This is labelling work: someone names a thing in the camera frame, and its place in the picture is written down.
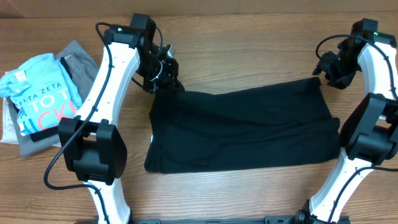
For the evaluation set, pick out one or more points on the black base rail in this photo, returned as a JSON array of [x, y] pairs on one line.
[[283, 219]]

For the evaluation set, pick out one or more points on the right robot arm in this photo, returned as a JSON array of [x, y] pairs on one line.
[[369, 135]]

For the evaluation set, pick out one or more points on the grey folded garment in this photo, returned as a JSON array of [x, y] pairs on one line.
[[83, 71]]

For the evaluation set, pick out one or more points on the light blue printed t-shirt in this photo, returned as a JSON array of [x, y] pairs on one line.
[[43, 92]]

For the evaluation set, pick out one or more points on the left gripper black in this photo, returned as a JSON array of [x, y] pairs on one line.
[[168, 79]]

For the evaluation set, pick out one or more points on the white folded garment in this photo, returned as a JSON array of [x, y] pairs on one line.
[[11, 136]]

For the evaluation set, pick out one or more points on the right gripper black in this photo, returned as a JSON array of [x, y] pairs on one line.
[[324, 66]]

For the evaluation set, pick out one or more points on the black t-shirt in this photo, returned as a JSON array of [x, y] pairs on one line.
[[286, 124]]

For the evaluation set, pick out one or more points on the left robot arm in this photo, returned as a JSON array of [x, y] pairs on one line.
[[92, 146]]

